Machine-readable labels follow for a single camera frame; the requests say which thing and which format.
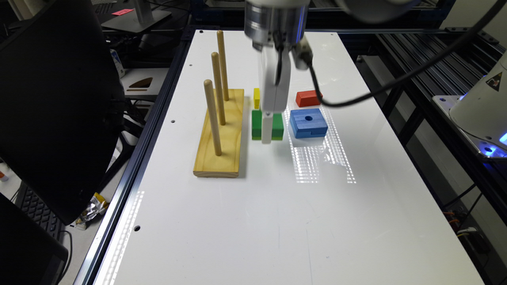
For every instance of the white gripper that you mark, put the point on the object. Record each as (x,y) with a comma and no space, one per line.
(274,88)

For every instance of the green wooden block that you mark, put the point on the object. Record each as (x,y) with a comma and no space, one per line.
(256,122)

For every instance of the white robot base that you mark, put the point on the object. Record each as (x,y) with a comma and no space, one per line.
(480,114)

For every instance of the yellow wooden block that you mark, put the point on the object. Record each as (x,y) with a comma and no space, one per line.
(256,98)

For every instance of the blue wooden block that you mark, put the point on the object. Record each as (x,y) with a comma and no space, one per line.
(308,123)

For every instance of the red wooden block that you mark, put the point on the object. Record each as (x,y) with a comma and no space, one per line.
(307,98)

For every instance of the wooden peg base board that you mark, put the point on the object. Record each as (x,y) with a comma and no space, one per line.
(207,163)

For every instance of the front wooden peg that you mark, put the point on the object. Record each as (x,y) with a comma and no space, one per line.
(212,113)

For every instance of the wooden peg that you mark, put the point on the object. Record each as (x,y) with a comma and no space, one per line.
(218,88)
(212,113)
(223,63)

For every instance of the middle wooden peg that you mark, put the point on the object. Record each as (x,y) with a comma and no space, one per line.
(218,88)

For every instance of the rear wooden peg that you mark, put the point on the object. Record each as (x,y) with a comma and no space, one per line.
(223,63)

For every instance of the monitor stand base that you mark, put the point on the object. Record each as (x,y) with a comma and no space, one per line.
(142,18)

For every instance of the pink sticky note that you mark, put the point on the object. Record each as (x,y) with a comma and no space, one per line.
(122,12)

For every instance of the crumpled foil wrapper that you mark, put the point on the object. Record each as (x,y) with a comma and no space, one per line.
(96,206)

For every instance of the black monitor back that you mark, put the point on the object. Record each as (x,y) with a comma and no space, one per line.
(62,105)

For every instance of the black keyboard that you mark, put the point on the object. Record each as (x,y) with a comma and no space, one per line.
(35,208)

